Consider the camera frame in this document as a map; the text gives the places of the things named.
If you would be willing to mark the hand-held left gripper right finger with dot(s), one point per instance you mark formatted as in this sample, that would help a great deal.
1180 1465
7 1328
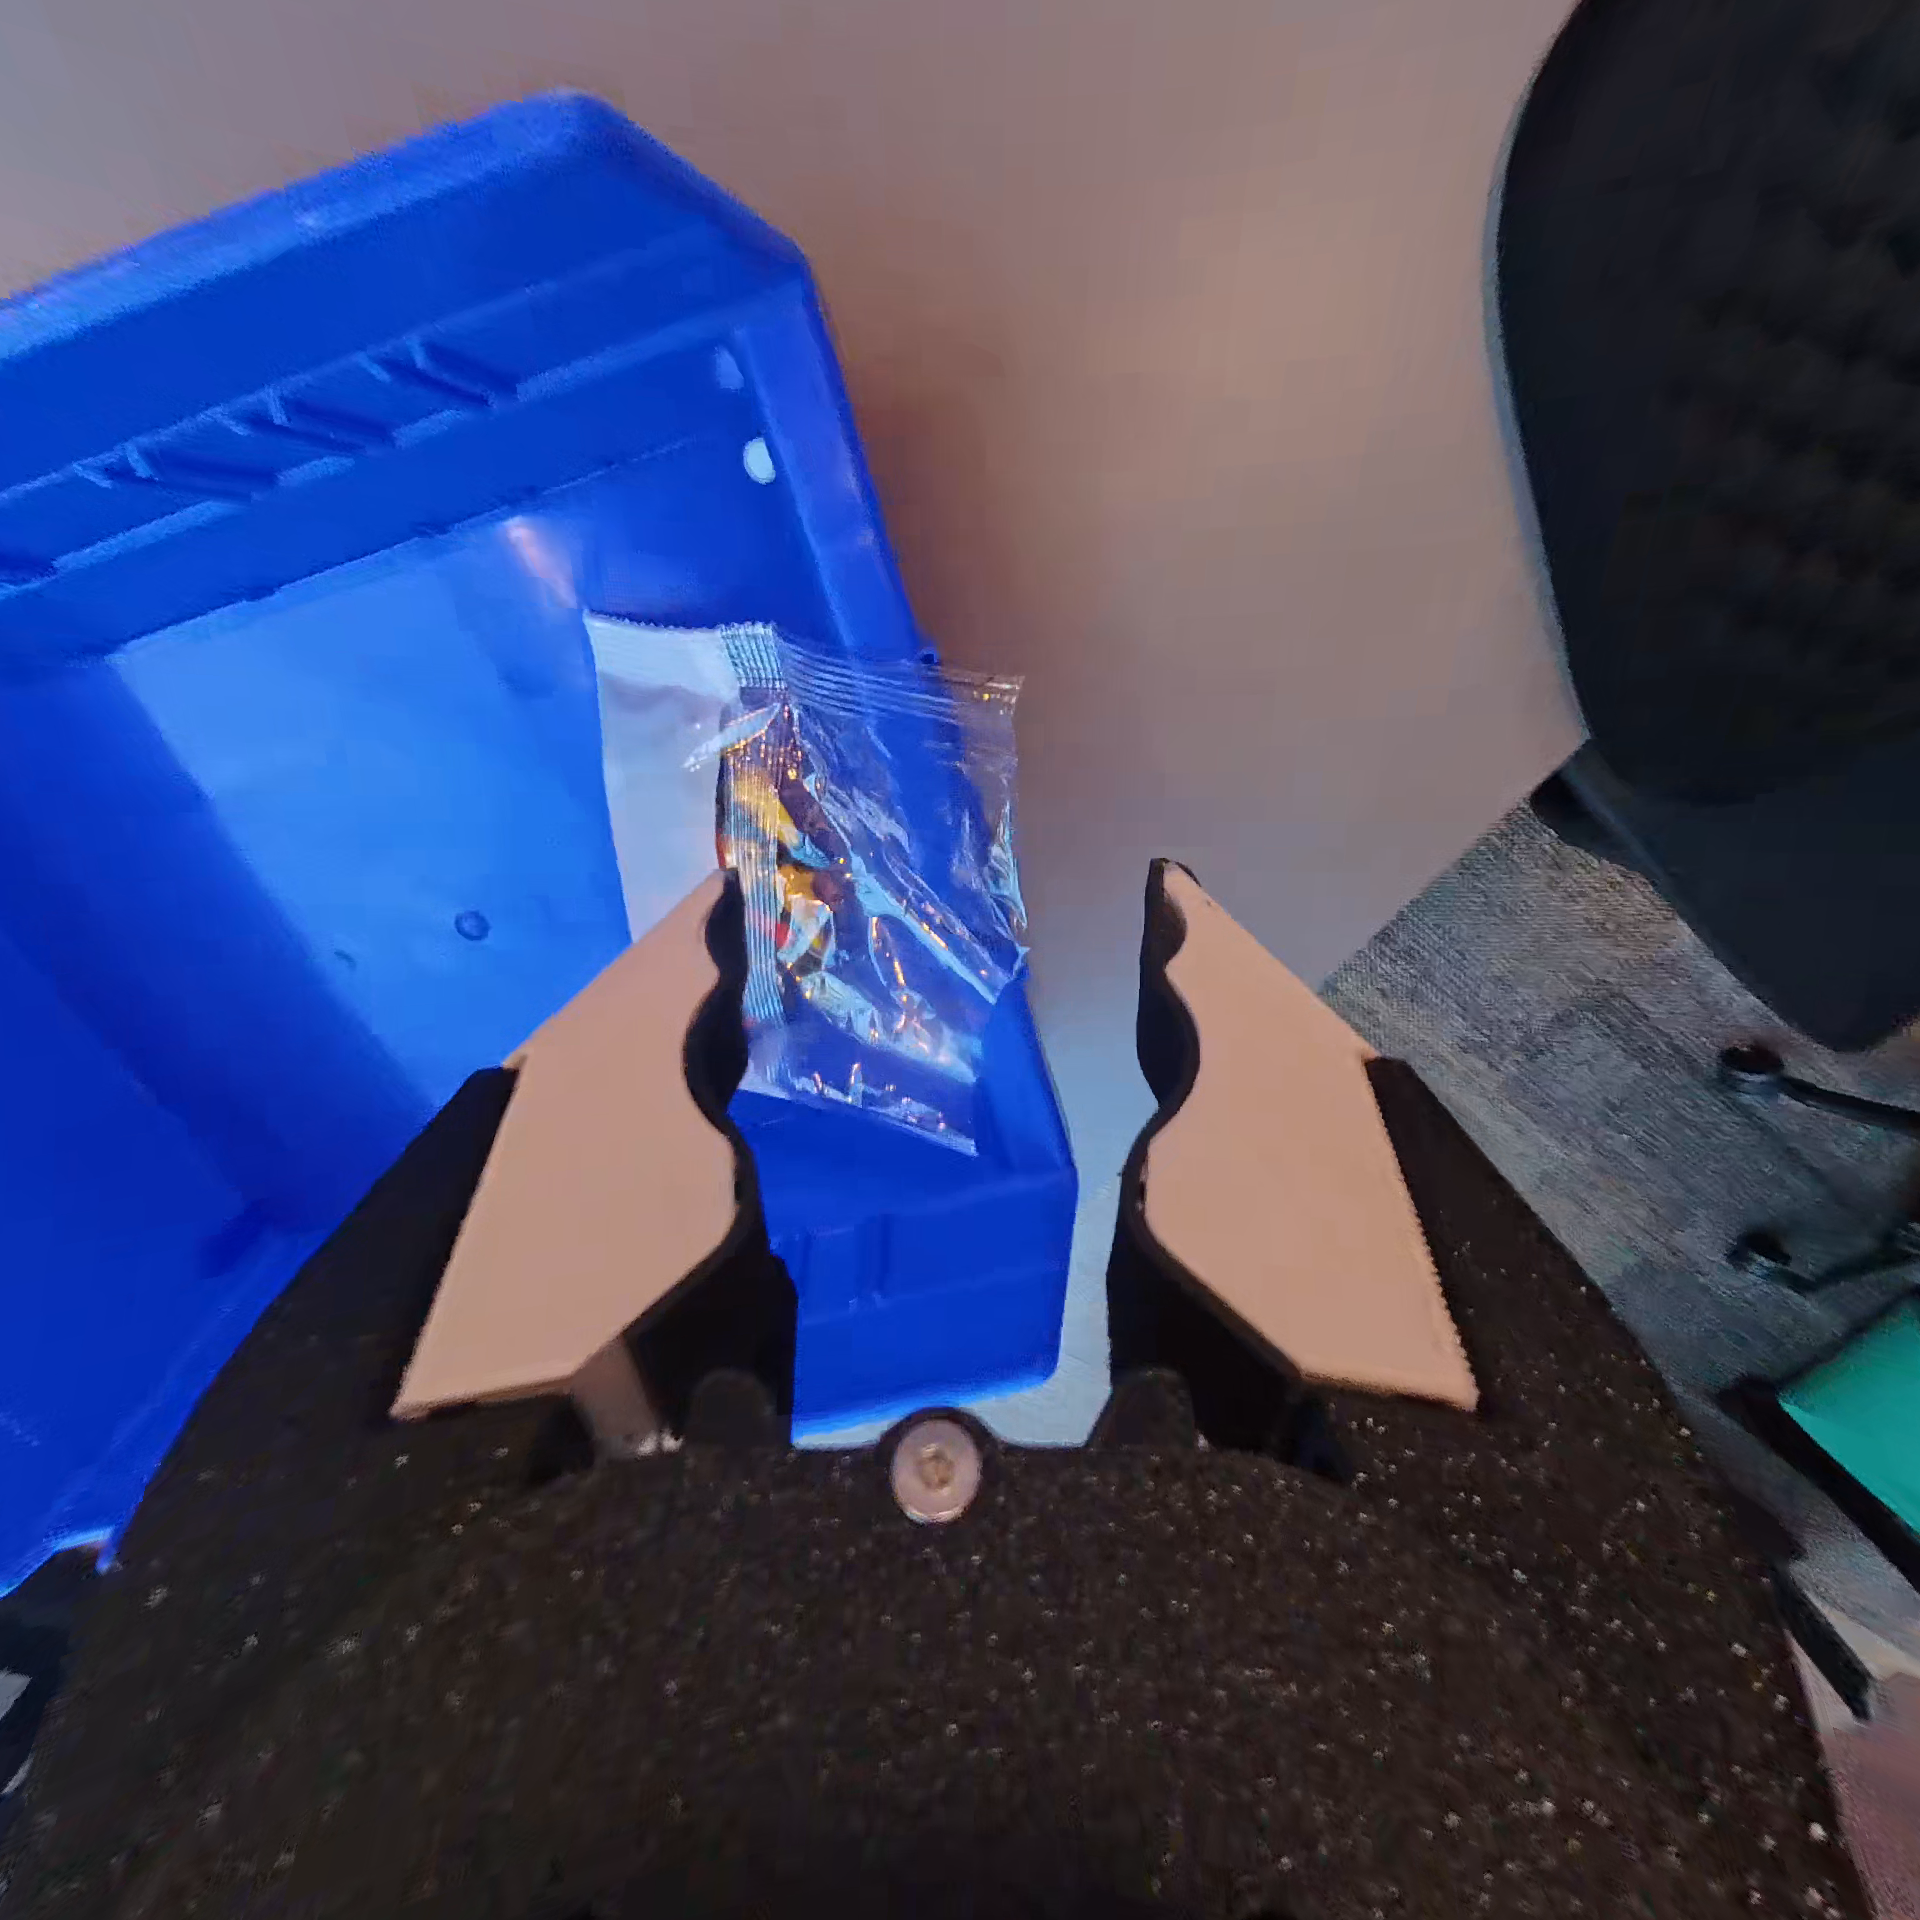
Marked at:
1290 1185

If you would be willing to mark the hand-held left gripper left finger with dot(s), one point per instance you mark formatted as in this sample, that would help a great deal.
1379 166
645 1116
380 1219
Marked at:
585 1185

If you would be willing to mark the small clear parts bag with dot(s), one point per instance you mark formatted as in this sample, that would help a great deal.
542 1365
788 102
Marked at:
885 901

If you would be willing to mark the blue storage bin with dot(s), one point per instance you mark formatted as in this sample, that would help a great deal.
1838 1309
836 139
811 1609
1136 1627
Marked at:
300 750

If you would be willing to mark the grey desk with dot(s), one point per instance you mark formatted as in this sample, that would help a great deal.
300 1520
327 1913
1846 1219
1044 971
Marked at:
1201 450

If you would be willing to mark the teal flat object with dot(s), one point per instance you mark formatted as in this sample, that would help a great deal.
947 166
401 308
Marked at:
1869 1440

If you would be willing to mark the black office chair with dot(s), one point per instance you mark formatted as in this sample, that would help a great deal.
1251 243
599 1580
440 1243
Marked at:
1725 450

